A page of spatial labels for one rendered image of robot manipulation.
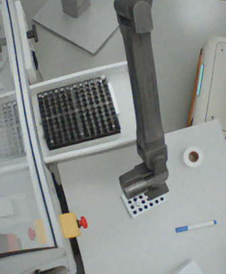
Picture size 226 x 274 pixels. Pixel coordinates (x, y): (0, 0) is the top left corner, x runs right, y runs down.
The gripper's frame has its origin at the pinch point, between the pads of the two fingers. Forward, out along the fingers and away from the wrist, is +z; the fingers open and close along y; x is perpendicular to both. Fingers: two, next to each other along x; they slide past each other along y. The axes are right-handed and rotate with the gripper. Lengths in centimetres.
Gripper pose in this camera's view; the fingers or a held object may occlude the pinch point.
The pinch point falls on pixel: (148, 186)
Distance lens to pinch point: 117.1
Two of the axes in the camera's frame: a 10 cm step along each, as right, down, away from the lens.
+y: 4.0, 8.6, -3.0
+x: 9.1, -3.7, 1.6
